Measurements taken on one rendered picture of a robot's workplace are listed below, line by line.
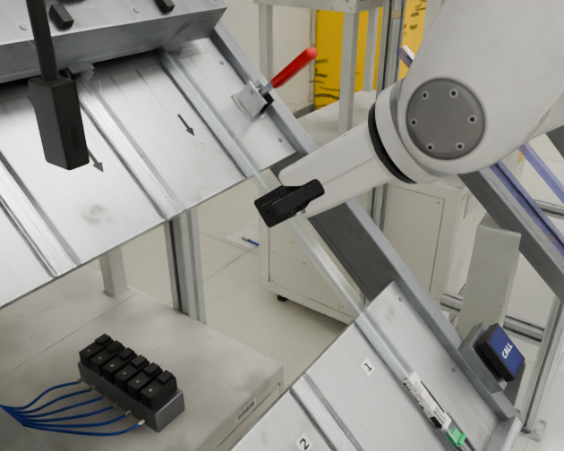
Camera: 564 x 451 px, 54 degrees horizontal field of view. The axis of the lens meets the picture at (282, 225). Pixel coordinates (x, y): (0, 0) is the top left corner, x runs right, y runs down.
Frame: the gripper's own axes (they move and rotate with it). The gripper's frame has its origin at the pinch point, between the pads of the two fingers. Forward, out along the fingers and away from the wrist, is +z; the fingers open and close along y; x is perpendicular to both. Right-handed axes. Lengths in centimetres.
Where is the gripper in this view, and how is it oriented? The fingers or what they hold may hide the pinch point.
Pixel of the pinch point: (281, 203)
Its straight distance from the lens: 55.4
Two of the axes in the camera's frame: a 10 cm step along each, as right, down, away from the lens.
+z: -6.4, 3.1, 7.0
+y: -5.8, 3.9, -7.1
